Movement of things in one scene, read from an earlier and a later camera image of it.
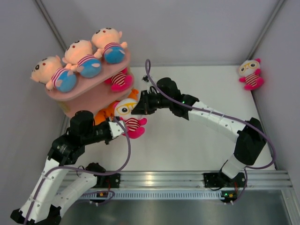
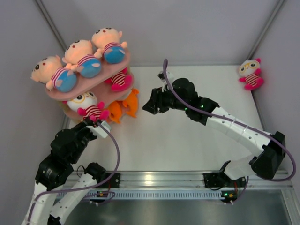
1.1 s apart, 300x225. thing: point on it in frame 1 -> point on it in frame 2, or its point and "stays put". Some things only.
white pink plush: x=133 y=123 -> x=86 y=105
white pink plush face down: x=122 y=81 stays put
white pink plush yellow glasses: x=251 y=70 stays put
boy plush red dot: x=108 y=41 stays put
